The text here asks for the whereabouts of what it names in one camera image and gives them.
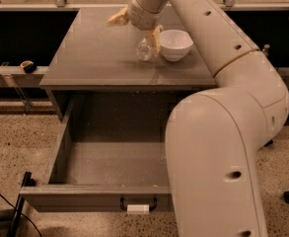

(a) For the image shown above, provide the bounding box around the white ceramic bowl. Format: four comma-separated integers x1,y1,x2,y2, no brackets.
160,30,193,61

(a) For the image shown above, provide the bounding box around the yellow black tape measure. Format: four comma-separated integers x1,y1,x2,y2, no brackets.
20,60,36,74

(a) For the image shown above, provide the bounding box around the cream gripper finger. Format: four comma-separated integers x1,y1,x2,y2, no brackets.
147,26,161,55
107,7,129,26

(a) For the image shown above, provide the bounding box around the clear plastic water bottle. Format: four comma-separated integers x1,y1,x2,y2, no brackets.
136,31,159,61

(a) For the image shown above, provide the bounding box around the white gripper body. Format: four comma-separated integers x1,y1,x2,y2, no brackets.
127,0,162,31

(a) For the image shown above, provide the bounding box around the open grey top drawer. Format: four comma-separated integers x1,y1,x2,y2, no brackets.
21,92,176,212

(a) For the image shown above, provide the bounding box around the black and white drawer handle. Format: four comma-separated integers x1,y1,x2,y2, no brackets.
120,197,157,215

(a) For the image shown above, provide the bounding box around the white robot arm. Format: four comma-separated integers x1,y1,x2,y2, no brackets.
109,0,289,237

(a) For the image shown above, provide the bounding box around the grey drawer cabinet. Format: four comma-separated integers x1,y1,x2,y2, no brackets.
40,5,215,118

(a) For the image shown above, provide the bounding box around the black stand leg left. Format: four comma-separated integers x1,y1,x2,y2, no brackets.
6,172,36,237

